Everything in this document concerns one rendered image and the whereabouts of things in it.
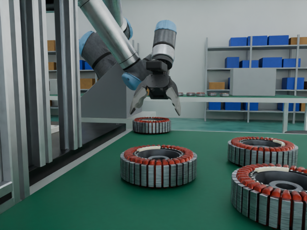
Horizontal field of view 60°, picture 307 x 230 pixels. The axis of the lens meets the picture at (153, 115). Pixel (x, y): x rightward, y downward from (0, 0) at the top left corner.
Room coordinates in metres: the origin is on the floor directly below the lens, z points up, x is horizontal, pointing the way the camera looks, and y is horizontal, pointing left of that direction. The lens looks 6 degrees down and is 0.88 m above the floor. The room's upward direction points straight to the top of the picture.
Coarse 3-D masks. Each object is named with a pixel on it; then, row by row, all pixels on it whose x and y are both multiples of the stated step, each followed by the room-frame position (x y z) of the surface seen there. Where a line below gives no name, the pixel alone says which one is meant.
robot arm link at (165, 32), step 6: (156, 24) 0.96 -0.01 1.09; (162, 24) 0.92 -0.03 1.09; (168, 24) 0.92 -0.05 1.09; (174, 24) 0.94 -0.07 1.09; (156, 30) 0.93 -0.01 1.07; (162, 30) 0.91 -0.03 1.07; (168, 30) 0.91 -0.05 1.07; (174, 30) 0.92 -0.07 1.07; (156, 36) 0.91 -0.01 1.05; (162, 36) 0.90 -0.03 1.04; (168, 36) 0.90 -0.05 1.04; (174, 36) 0.92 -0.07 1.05; (156, 42) 0.90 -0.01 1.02; (162, 42) 0.89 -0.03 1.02; (168, 42) 0.89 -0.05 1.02; (174, 42) 0.91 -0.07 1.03; (174, 48) 0.91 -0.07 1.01
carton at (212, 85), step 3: (210, 84) 6.47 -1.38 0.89; (213, 84) 6.46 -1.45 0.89; (216, 84) 6.44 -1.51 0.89; (219, 84) 6.43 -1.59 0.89; (222, 84) 6.42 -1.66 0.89; (210, 87) 6.47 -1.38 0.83; (213, 87) 6.46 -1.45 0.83; (216, 87) 6.44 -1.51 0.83; (219, 87) 6.43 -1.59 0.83; (222, 87) 6.42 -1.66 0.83
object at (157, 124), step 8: (136, 120) 0.74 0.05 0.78; (144, 120) 0.72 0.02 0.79; (152, 120) 0.73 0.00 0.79; (160, 120) 0.73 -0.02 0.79; (168, 120) 0.74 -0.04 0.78; (136, 128) 0.73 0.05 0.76; (144, 128) 0.71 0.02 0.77; (152, 128) 0.72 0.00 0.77; (160, 128) 0.71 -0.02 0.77; (168, 128) 0.73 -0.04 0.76
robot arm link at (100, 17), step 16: (80, 0) 0.88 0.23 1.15; (96, 0) 0.89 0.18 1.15; (96, 16) 0.89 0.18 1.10; (112, 16) 0.93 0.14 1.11; (112, 32) 0.91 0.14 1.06; (112, 48) 0.93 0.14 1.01; (128, 48) 0.93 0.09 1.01; (128, 64) 0.94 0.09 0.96; (144, 64) 0.96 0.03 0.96; (128, 80) 0.94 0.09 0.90
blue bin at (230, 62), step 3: (228, 57) 6.37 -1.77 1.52; (231, 57) 6.36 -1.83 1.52; (234, 57) 6.35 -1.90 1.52; (237, 57) 6.34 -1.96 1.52; (225, 60) 6.68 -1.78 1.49; (228, 60) 6.37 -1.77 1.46; (231, 60) 6.36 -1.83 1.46; (234, 60) 6.35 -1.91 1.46; (237, 60) 6.34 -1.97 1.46; (225, 63) 6.66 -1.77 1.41; (228, 63) 6.37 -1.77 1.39; (231, 63) 6.36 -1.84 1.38; (234, 63) 6.35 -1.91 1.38; (237, 63) 6.34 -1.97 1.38; (225, 66) 6.64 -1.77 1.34; (228, 66) 6.37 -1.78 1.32; (231, 66) 6.36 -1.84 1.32; (234, 66) 6.35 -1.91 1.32; (237, 66) 6.34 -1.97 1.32
